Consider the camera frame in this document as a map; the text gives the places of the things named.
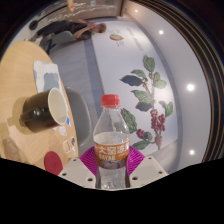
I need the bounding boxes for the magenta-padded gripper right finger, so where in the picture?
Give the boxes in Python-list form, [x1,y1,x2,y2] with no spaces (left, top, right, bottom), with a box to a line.
[125,145,169,189]

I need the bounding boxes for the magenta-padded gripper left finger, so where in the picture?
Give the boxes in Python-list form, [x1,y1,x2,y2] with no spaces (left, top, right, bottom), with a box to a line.
[58,146,101,190]

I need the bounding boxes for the clear red-capped drink bottle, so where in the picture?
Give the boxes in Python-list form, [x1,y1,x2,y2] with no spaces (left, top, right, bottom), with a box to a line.
[92,94,131,190]

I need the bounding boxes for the flat round red coaster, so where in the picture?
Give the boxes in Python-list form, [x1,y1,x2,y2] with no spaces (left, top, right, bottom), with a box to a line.
[43,150,64,176]

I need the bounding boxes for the black mug, cream inside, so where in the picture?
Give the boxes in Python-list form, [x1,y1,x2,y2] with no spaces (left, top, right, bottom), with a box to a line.
[18,87,69,133]

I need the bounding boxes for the round ceiling spotlights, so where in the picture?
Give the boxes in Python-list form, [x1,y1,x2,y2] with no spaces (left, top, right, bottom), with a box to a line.
[133,8,196,156]

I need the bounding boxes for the white and blue booklet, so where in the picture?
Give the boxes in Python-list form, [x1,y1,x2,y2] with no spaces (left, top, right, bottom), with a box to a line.
[32,60,69,111]

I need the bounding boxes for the coffee branch wall mural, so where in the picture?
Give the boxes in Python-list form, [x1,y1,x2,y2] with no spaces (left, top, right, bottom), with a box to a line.
[91,19,179,158]

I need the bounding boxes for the small round pedestal table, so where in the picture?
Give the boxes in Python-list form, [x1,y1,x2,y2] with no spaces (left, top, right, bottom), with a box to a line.
[29,0,79,31]

